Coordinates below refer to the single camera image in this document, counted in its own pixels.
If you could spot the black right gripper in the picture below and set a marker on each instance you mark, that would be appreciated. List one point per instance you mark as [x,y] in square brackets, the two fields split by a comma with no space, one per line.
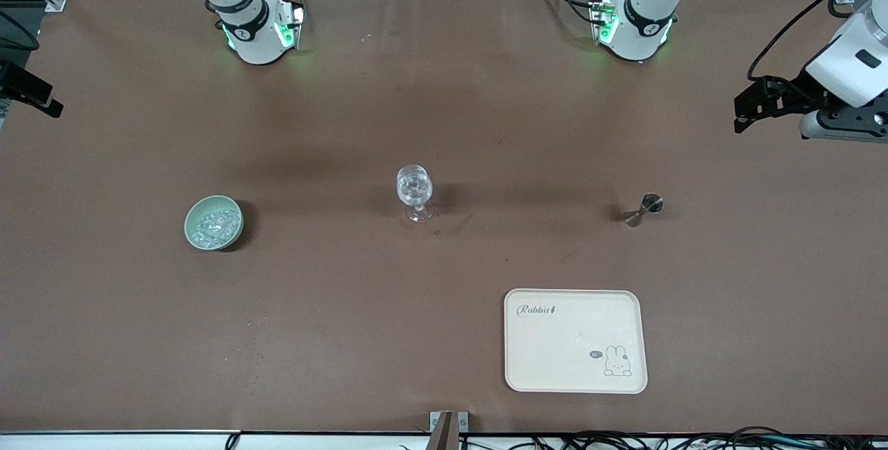
[21,84]

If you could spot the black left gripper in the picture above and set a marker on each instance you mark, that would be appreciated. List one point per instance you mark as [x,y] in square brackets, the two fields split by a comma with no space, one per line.
[793,89]

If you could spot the steel double jigger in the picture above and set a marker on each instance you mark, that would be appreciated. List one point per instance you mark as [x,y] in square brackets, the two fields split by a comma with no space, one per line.
[651,203]

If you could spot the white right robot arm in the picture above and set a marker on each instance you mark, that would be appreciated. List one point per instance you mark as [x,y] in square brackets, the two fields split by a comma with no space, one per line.
[246,27]

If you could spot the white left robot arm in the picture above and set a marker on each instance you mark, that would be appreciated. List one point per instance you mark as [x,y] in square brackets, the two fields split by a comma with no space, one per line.
[642,20]

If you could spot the clear ice cube heap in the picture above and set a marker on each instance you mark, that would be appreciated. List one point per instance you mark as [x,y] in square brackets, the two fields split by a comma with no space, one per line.
[215,224]

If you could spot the clear wine glass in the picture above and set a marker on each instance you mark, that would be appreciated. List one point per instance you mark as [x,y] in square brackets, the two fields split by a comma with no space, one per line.
[414,186]

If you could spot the green ceramic bowl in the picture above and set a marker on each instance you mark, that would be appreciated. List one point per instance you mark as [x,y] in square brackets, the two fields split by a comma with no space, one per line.
[192,231]

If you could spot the cream rabbit print tray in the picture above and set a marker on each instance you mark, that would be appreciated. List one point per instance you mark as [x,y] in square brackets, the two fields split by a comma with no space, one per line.
[569,353]

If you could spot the brown table cover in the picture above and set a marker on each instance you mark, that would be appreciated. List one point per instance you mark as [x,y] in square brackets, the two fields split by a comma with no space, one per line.
[444,124]

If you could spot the grey metal bracket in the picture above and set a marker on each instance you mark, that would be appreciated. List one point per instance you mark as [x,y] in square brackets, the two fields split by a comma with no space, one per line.
[448,426]

